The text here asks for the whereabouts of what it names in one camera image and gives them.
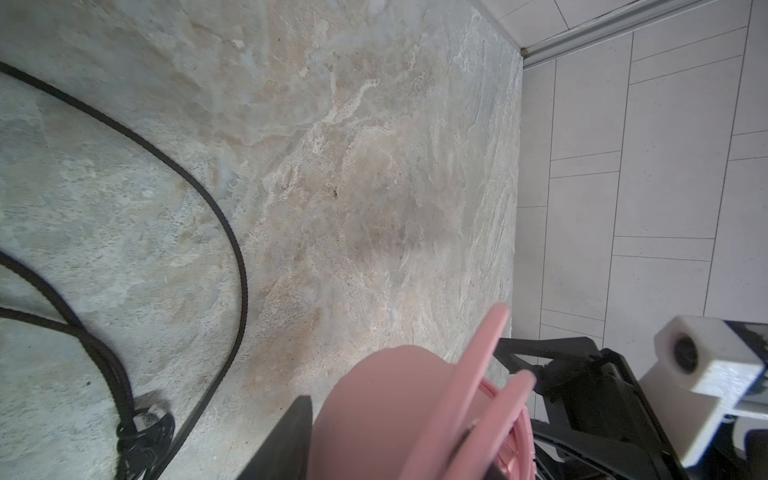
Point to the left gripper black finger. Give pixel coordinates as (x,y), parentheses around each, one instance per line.
(284,454)

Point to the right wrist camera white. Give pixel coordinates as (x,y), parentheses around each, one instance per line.
(706,369)

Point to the white black headphones with cable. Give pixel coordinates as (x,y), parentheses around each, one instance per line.
(142,452)

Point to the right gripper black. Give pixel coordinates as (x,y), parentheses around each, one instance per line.
(599,423)

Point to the pink headphones with cable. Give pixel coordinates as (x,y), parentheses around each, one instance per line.
(406,413)

